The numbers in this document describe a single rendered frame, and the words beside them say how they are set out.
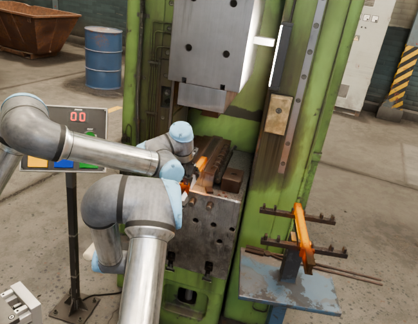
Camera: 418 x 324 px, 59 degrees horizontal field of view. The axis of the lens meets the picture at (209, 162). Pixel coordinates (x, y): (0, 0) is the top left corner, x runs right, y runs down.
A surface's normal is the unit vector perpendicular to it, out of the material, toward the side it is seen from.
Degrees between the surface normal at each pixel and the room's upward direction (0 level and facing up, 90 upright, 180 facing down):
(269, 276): 0
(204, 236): 90
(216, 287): 90
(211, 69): 90
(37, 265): 0
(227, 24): 90
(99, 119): 60
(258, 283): 0
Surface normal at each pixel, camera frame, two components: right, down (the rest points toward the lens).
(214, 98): -0.23, 0.40
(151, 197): 0.11, -0.40
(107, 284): 0.13, -0.89
